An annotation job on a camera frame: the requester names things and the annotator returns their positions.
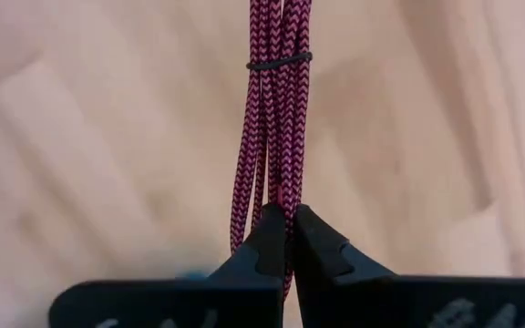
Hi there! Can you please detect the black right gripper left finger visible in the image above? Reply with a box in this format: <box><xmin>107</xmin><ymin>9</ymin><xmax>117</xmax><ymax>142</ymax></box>
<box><xmin>47</xmin><ymin>202</ymin><xmax>288</xmax><ymax>328</ymax></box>

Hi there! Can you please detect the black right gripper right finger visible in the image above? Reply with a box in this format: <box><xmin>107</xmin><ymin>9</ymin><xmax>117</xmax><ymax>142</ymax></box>
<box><xmin>292</xmin><ymin>204</ymin><xmax>525</xmax><ymax>328</ymax></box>

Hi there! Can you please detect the pink braided USB-C cable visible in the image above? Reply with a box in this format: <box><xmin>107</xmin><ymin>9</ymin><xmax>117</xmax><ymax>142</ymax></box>
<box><xmin>229</xmin><ymin>0</ymin><xmax>314</xmax><ymax>302</ymax></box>

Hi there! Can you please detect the black cable tie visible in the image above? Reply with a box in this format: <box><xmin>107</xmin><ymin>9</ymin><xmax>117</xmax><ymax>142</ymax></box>
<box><xmin>245</xmin><ymin>51</ymin><xmax>314</xmax><ymax>71</ymax></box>

